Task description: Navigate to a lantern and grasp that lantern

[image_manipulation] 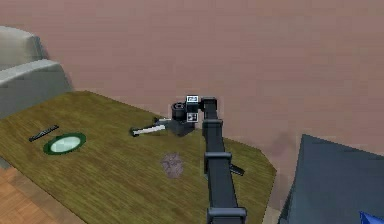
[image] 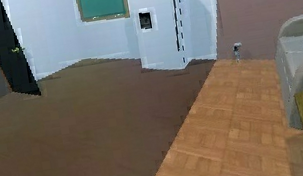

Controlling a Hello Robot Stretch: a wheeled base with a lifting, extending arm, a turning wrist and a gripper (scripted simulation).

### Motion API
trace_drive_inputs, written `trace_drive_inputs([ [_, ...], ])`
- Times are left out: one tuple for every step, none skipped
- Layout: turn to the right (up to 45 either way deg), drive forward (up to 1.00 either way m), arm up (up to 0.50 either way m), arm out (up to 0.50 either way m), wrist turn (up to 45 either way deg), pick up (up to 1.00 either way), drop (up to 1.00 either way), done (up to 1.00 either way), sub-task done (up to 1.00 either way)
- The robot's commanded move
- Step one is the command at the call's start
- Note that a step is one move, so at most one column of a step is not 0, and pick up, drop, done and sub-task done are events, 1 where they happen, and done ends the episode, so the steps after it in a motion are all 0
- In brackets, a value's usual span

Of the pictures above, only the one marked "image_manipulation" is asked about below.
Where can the blue object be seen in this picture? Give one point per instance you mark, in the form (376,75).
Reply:
(370,218)

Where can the grey sofa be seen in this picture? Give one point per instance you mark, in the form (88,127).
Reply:
(26,80)

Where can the green rimmed plate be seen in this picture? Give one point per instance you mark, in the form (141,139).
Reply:
(64,143)

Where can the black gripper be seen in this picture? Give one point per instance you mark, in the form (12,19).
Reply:
(180,118)

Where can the grey crumpled object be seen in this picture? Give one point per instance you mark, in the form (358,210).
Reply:
(172,164)

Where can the small black remote control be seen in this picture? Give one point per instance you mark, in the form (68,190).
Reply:
(237,169)

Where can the olive wooden table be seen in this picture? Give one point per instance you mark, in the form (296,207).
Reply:
(133,160)

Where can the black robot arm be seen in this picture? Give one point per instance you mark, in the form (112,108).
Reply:
(217,166)

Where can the dark blue grey furniture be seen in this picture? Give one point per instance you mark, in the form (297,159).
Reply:
(336,183)

